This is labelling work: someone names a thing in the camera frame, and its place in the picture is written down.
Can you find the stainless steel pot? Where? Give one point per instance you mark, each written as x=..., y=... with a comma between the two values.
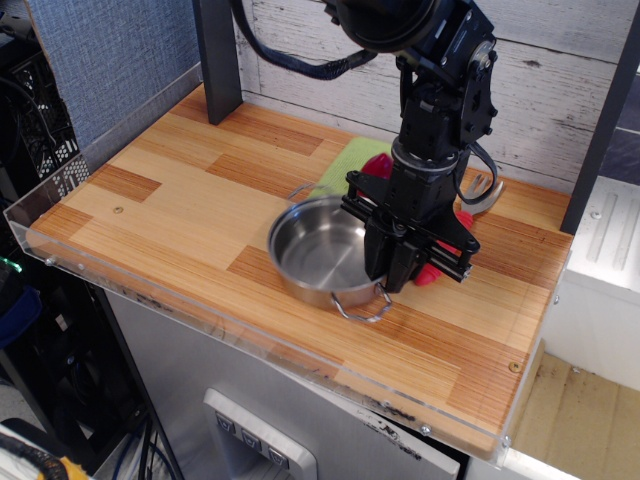
x=317, y=248

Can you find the dark grey right post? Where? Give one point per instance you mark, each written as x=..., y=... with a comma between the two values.
x=605, y=127

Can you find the white plastic block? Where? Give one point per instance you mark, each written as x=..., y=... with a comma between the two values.
x=593, y=319

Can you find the green folded towel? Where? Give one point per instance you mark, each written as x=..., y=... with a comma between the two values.
x=353, y=157

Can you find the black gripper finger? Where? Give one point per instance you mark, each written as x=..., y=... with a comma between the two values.
x=379, y=242
x=406, y=262

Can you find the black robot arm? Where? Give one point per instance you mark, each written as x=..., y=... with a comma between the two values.
x=445, y=52

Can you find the blue fabric panel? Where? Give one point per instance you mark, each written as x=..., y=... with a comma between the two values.
x=118, y=65

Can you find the fork with red handle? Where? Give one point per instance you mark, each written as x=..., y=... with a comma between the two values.
x=465, y=216

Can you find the silver toy fridge cabinet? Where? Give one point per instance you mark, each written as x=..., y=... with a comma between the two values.
x=178, y=364

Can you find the red plastic strawberry toy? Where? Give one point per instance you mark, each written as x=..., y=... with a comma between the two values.
x=380, y=165

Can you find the clear acrylic table guard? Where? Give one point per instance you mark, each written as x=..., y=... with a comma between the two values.
x=178, y=220

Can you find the dark grey post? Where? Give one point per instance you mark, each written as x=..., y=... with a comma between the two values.
x=218, y=55
x=605, y=127

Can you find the black plastic crate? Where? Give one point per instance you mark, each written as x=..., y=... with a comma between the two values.
x=43, y=123

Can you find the yellow object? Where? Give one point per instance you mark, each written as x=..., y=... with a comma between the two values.
x=68, y=470

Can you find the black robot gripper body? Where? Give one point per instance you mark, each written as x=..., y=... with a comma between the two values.
x=418, y=207

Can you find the dark grey left post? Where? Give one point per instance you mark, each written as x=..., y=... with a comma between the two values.
x=218, y=55

